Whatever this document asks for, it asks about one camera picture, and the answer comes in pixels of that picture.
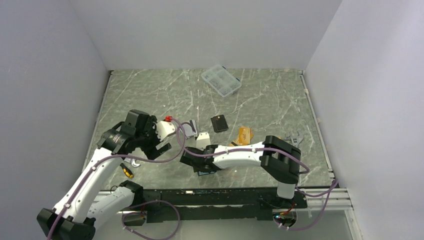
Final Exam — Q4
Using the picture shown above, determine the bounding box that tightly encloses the adjustable wrench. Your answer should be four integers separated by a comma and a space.
285, 131, 304, 148

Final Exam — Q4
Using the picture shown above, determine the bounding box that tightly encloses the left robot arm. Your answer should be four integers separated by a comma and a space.
36, 109, 176, 240

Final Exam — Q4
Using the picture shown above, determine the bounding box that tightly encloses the aluminium rail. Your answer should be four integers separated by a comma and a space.
96, 188, 354, 216

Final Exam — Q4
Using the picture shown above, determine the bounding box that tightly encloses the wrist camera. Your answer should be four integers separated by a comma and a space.
195, 132, 211, 150
155, 116, 176, 142

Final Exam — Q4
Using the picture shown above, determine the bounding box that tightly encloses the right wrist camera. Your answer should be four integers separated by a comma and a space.
195, 132, 211, 150

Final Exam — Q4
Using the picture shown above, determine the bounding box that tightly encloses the yellow black screwdriver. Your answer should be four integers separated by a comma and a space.
120, 162, 134, 179

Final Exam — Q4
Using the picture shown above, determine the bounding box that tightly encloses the black base frame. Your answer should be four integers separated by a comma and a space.
138, 187, 308, 223

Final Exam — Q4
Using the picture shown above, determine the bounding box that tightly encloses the blue leather card holder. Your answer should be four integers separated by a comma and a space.
196, 169, 220, 177

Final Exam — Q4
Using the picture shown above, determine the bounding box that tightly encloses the black card stack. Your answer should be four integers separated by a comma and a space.
210, 114, 229, 133

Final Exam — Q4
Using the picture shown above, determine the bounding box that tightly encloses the orange card stack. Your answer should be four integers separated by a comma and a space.
234, 126, 253, 146

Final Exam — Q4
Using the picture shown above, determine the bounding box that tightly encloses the clear plastic organizer box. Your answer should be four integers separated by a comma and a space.
201, 65, 242, 98

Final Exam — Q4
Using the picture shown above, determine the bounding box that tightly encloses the silver card stack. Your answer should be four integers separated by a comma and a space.
182, 119, 199, 139

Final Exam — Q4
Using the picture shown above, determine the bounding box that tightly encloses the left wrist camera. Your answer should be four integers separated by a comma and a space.
155, 116, 176, 142

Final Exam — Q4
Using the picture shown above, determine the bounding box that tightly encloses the silver wrench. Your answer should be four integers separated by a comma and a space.
130, 158, 141, 168

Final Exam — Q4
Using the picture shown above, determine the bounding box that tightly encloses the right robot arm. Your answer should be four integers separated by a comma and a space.
179, 135, 307, 208

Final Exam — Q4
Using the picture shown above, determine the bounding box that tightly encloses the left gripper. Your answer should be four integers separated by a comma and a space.
135, 115, 171, 161

